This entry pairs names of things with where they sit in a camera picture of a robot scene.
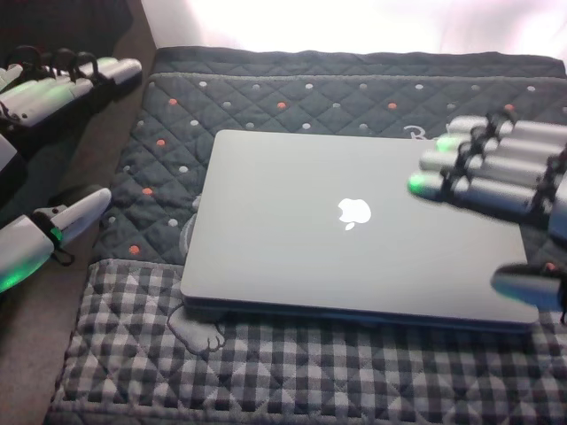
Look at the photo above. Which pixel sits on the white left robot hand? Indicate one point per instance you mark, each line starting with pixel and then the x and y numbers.
pixel 53 93

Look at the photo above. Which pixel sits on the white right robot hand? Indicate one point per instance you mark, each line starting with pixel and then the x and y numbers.
pixel 500 177

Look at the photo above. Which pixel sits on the silver laptop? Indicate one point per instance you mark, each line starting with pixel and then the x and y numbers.
pixel 288 243

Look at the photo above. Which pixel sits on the dark background cloth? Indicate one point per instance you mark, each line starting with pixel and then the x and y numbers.
pixel 57 20

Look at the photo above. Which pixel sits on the grey quilt with printed bear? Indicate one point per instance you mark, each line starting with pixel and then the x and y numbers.
pixel 310 376

